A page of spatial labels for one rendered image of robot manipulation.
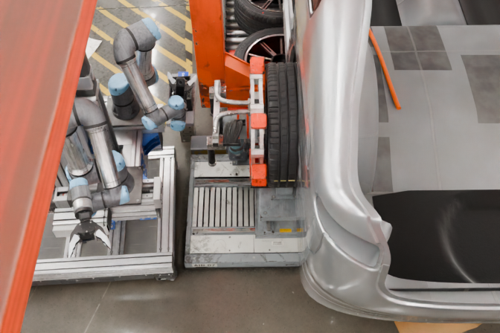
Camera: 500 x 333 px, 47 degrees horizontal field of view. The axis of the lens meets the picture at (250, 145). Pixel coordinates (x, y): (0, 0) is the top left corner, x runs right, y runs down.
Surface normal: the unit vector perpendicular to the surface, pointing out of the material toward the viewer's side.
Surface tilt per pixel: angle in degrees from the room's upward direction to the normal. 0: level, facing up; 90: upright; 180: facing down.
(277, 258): 0
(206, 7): 90
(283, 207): 0
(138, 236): 0
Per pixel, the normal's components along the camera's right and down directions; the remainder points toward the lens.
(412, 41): -0.01, -0.68
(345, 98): -0.30, -0.41
